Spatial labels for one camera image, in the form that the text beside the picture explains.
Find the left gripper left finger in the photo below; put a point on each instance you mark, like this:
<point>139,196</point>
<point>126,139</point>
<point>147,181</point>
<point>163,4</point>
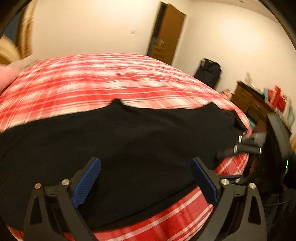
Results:
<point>40,220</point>

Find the beige patterned curtain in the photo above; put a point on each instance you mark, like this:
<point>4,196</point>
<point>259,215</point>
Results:
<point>24,32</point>

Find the brown wooden dresser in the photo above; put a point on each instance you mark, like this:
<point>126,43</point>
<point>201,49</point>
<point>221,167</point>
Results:
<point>253,105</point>

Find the pink pillow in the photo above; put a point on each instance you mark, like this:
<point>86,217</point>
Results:
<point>8,75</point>

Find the red plaid bedsheet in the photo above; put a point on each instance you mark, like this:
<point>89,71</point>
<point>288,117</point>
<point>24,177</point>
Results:
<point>84,82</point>

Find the cream round headboard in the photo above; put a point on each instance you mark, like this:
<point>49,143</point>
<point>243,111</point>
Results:
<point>9,52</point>

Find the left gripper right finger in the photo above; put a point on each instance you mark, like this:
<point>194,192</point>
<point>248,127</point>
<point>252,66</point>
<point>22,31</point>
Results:
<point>237,213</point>

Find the brown wooden door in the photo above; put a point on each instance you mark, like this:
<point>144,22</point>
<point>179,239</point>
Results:
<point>166,33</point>

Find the black bag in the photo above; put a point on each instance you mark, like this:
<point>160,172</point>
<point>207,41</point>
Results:
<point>208,72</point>

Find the black pants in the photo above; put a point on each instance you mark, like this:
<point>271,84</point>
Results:
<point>144,154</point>

